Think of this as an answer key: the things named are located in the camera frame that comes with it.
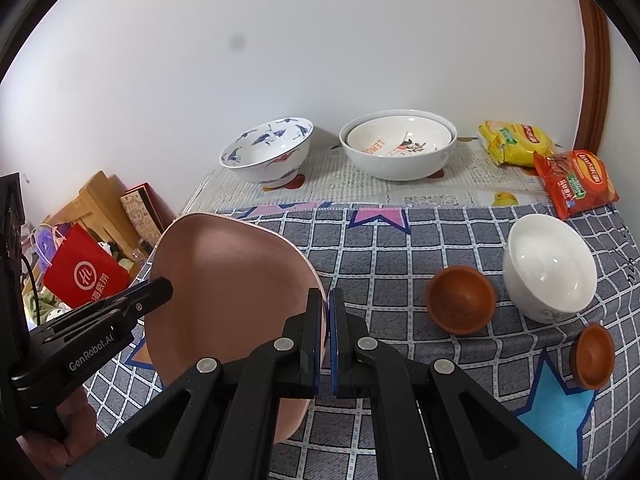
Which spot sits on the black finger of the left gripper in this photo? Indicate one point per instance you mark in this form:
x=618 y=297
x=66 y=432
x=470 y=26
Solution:
x=86 y=332

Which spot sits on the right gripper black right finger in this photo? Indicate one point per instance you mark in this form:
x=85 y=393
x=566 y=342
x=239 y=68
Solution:
x=432 y=421

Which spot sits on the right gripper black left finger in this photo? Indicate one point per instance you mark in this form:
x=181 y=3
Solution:
x=217 y=420

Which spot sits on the brown clay bowl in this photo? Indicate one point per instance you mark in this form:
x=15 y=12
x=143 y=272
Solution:
x=592 y=357
x=460 y=300

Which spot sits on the pink plate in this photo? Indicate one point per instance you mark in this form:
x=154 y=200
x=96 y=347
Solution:
x=233 y=287

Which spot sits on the white small bowl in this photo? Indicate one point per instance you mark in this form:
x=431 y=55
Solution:
x=548 y=269

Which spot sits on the black furniture edge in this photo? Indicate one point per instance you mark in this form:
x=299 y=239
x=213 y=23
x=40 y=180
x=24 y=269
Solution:
x=14 y=332

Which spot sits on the red paper bag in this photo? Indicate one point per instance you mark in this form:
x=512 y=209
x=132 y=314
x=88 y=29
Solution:
x=82 y=271

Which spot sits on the purple plastic bag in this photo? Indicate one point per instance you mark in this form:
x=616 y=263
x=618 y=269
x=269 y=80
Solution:
x=46 y=240

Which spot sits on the patterned gift box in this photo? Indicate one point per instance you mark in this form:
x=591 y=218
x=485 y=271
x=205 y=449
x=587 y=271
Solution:
x=147 y=212

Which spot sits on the newspaper print table cover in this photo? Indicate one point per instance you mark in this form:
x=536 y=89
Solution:
x=468 y=179

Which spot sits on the large white bowl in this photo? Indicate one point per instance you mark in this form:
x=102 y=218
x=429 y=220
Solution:
x=399 y=169

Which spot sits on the blue patterned porcelain bowl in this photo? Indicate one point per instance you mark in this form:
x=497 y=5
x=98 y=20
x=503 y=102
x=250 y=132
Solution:
x=269 y=154

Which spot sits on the red chips bag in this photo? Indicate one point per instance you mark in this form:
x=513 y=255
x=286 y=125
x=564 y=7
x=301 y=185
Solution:
x=575 y=181

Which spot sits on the yellow chips bag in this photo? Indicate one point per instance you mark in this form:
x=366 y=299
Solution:
x=512 y=144

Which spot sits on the brown door frame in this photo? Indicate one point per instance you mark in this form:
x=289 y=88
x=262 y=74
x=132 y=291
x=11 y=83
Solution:
x=596 y=81

